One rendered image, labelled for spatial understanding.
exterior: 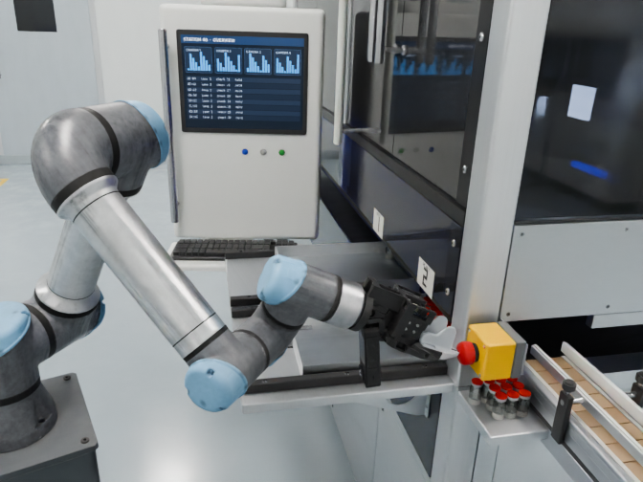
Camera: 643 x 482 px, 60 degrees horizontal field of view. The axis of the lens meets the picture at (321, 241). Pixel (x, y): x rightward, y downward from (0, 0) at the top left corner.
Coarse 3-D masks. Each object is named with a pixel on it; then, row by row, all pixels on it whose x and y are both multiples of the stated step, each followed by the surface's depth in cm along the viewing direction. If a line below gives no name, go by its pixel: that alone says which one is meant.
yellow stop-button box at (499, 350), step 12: (480, 324) 98; (492, 324) 98; (504, 324) 98; (468, 336) 98; (480, 336) 94; (492, 336) 94; (504, 336) 95; (516, 336) 95; (480, 348) 94; (492, 348) 92; (504, 348) 93; (516, 348) 93; (480, 360) 94; (492, 360) 93; (504, 360) 94; (516, 360) 94; (480, 372) 94; (492, 372) 94; (504, 372) 95; (516, 372) 95
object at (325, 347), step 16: (304, 336) 121; (320, 336) 121; (336, 336) 121; (352, 336) 122; (304, 352) 115; (320, 352) 115; (336, 352) 116; (352, 352) 116; (384, 352) 116; (400, 352) 116; (304, 368) 105; (320, 368) 106; (336, 368) 106; (352, 368) 107
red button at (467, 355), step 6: (462, 342) 95; (468, 342) 95; (456, 348) 96; (462, 348) 95; (468, 348) 94; (474, 348) 94; (462, 354) 94; (468, 354) 94; (474, 354) 94; (462, 360) 95; (468, 360) 94; (474, 360) 94
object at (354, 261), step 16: (288, 256) 161; (304, 256) 162; (320, 256) 162; (336, 256) 162; (352, 256) 163; (368, 256) 163; (384, 256) 164; (336, 272) 153; (352, 272) 153; (368, 272) 153; (384, 272) 154; (400, 272) 154; (416, 288) 144
